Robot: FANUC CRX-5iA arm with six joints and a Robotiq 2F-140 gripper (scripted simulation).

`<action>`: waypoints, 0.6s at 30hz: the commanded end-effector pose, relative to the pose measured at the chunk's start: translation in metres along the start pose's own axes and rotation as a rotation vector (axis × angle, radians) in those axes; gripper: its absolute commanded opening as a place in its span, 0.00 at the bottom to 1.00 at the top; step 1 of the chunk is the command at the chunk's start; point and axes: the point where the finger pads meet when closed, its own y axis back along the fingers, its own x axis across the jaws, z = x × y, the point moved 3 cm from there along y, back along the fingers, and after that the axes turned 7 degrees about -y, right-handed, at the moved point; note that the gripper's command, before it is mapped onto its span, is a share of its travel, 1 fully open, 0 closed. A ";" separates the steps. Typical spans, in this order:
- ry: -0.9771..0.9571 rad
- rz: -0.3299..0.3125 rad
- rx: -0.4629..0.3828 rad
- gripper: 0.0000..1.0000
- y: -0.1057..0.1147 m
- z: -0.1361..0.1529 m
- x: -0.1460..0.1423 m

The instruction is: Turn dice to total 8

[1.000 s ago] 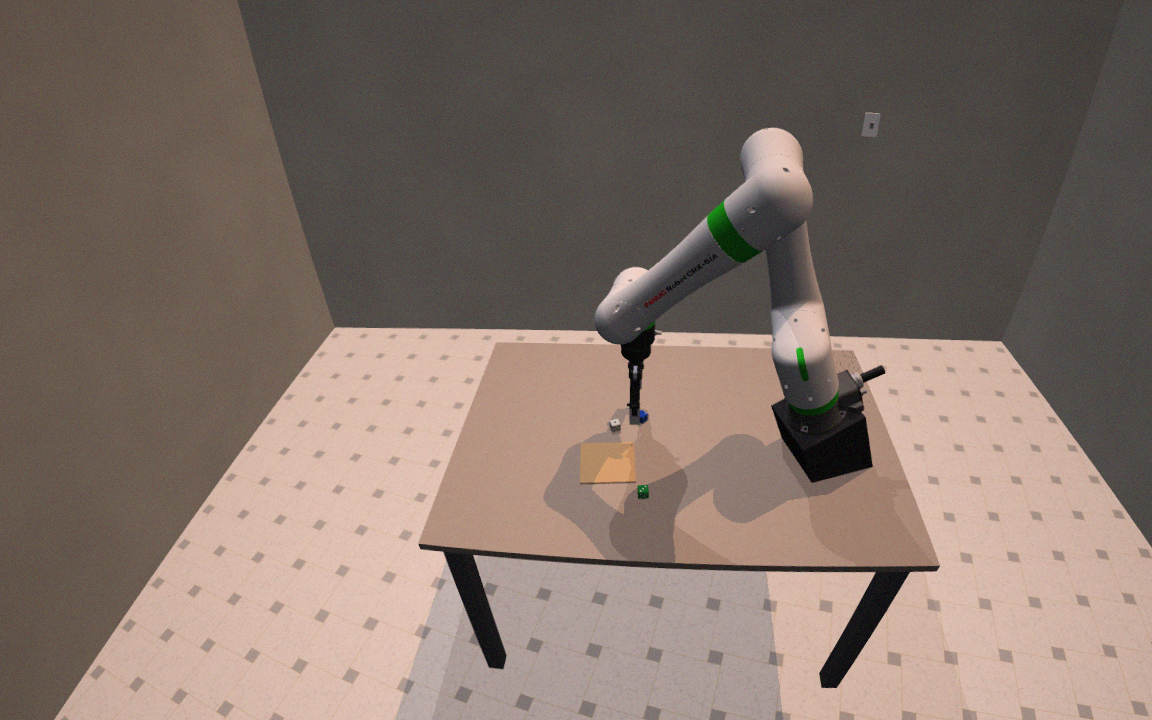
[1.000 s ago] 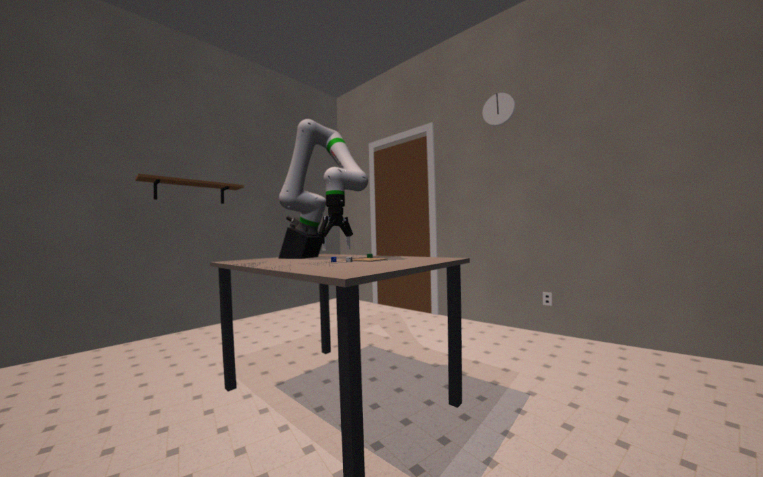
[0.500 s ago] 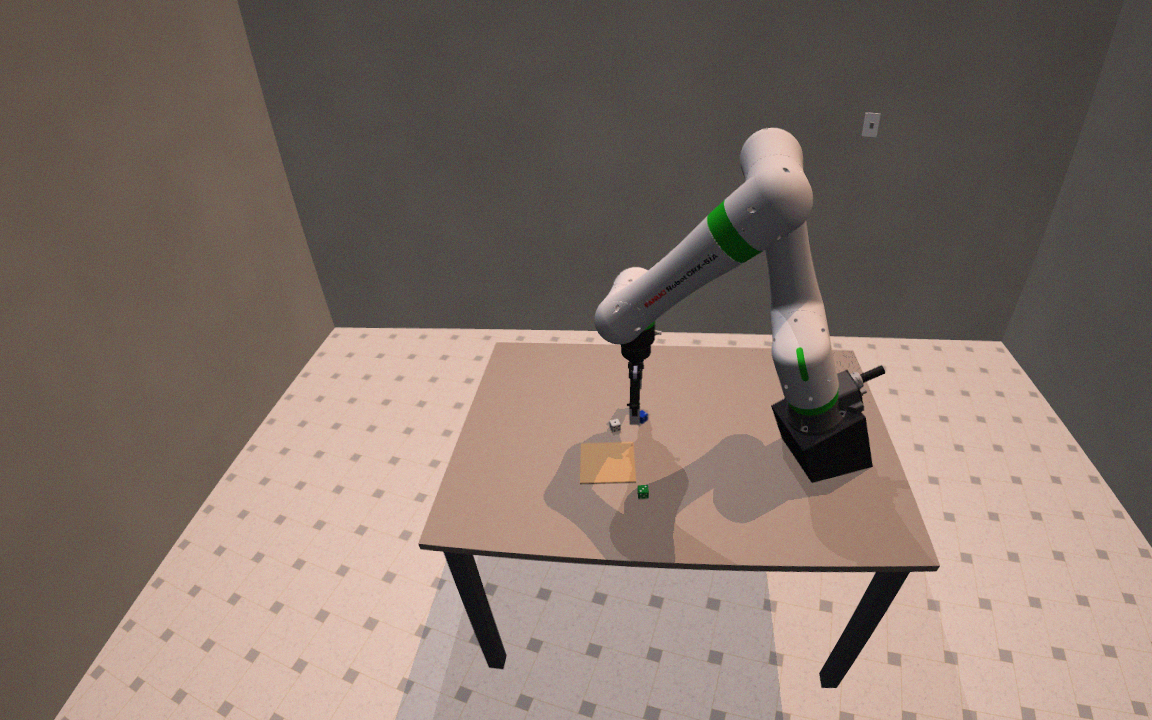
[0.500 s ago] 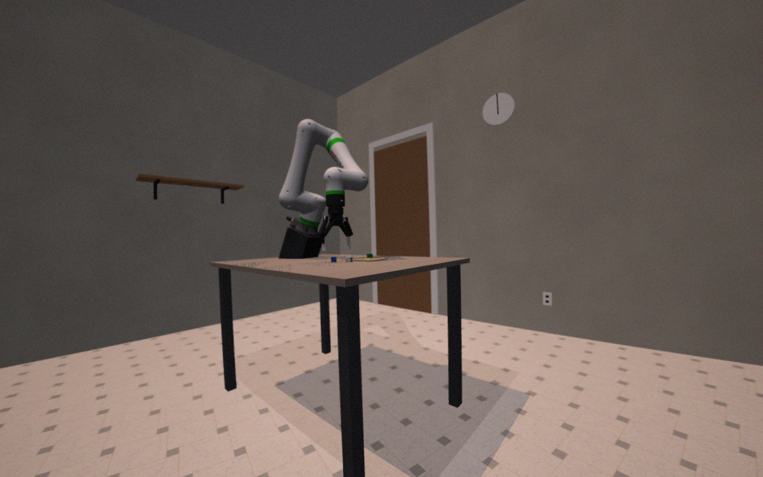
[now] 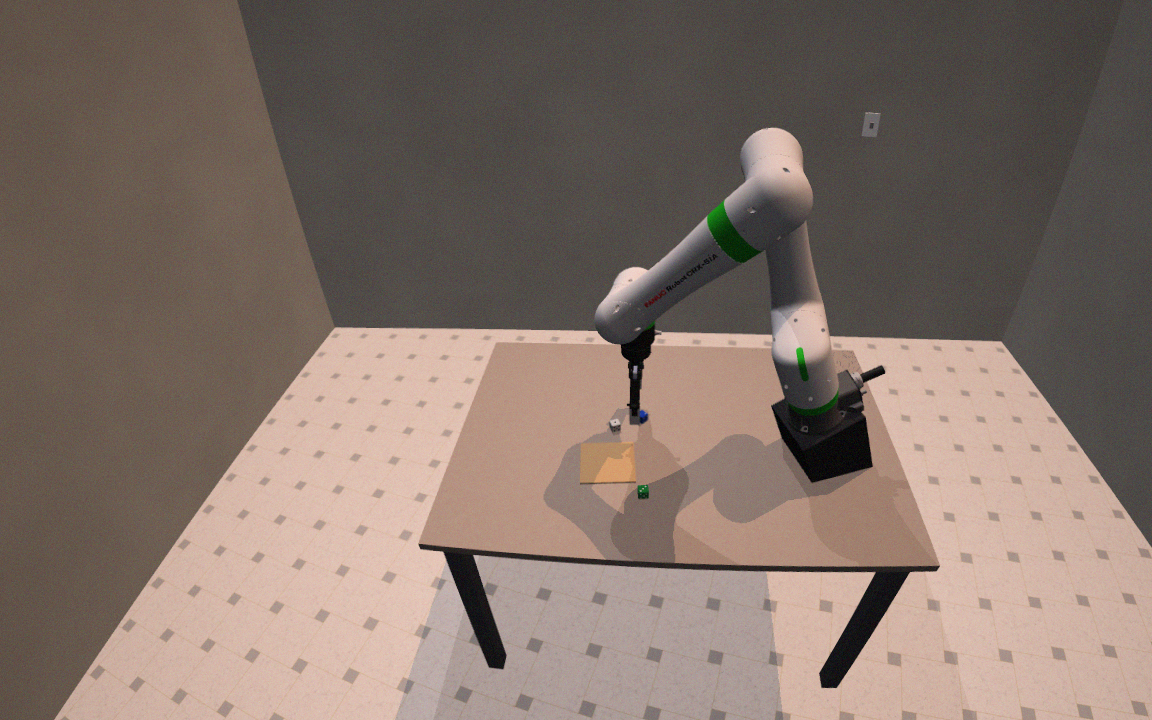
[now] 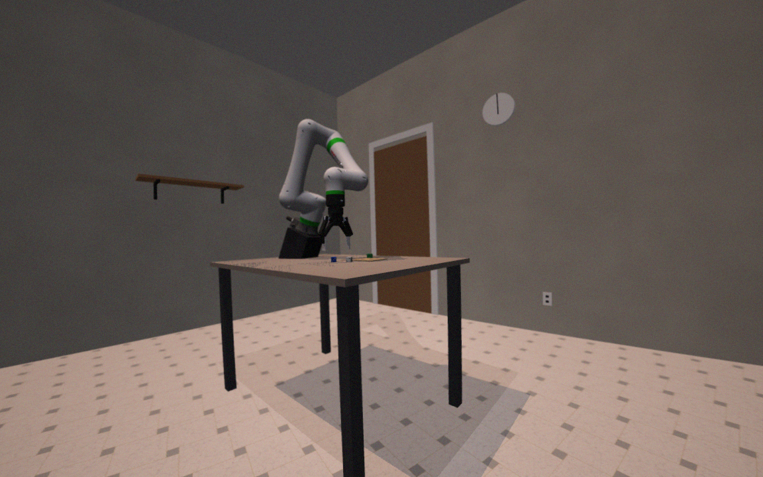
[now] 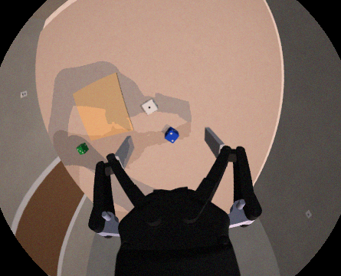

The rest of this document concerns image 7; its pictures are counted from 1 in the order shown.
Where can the green die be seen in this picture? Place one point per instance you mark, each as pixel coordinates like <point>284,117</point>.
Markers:
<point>82,148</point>

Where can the white die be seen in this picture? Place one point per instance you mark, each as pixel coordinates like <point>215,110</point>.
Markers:
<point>150,106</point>

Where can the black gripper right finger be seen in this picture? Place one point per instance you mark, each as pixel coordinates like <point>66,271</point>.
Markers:
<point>246,208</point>

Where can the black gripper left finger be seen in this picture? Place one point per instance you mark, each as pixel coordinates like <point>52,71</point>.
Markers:
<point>103,219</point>

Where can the orange mat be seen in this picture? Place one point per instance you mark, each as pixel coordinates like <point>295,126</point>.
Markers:
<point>102,108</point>

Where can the blue die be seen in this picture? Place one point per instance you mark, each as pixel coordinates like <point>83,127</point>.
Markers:
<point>171,135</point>

